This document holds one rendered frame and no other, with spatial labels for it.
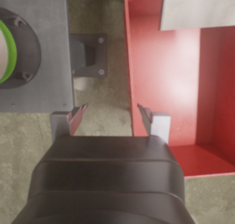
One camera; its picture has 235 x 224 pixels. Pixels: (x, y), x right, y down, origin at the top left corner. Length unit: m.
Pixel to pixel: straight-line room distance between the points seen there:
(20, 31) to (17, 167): 1.56
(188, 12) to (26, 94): 0.41
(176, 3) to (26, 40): 0.32
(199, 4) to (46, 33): 0.34
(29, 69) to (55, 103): 0.08
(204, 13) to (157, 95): 0.39
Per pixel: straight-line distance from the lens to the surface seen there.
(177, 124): 0.83
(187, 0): 0.45
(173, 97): 0.78
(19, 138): 1.64
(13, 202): 2.09
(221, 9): 0.50
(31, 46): 0.35
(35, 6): 0.38
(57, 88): 0.37
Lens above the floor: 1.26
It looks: 74 degrees down
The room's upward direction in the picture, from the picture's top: 179 degrees clockwise
